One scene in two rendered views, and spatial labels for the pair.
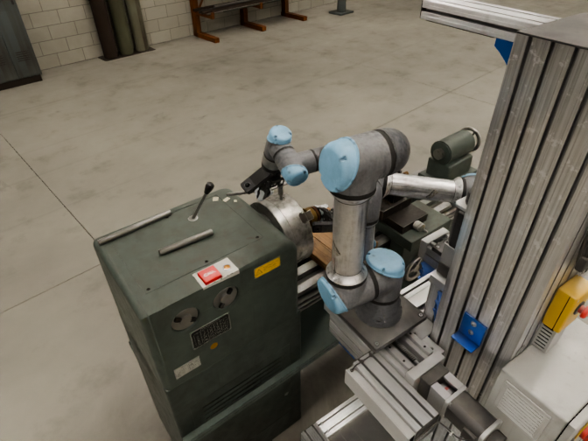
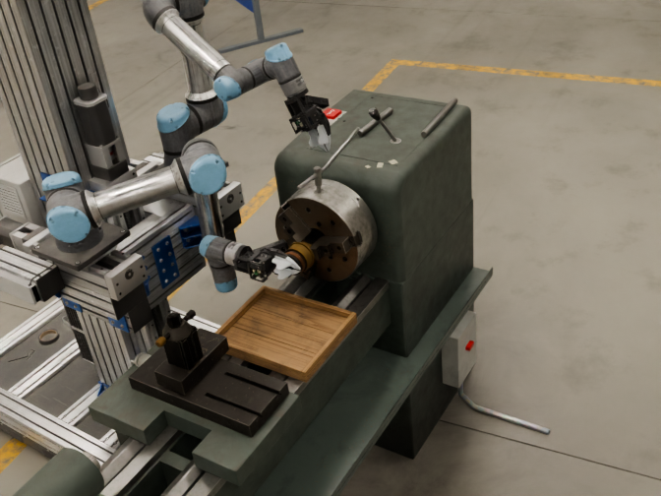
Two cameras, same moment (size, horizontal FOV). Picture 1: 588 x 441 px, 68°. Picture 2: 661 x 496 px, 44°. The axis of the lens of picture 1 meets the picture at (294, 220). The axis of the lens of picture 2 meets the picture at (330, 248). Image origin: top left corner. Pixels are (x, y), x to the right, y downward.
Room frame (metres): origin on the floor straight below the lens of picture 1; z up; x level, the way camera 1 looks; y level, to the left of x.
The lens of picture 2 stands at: (3.59, -0.62, 2.52)
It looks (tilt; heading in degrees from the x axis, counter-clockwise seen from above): 34 degrees down; 162
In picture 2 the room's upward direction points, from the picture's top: 7 degrees counter-clockwise
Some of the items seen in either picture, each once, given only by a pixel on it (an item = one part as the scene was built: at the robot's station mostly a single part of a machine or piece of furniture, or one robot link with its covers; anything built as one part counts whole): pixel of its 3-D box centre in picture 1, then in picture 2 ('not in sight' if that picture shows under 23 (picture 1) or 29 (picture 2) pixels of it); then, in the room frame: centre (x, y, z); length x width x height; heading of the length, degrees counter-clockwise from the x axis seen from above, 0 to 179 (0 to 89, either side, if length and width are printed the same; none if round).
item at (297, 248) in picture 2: (308, 217); (299, 257); (1.56, -0.07, 1.08); 0.09 x 0.09 x 0.09; 37
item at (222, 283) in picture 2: not in sight; (222, 271); (1.37, -0.28, 0.98); 0.11 x 0.08 x 0.11; 176
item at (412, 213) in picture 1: (382, 203); (207, 385); (1.83, -0.46, 0.95); 0.43 x 0.18 x 0.04; 37
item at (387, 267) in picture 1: (381, 273); (176, 126); (0.94, -0.26, 1.33); 0.13 x 0.12 x 0.14; 117
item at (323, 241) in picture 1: (329, 238); (283, 330); (1.64, -0.17, 0.89); 0.36 x 0.30 x 0.04; 37
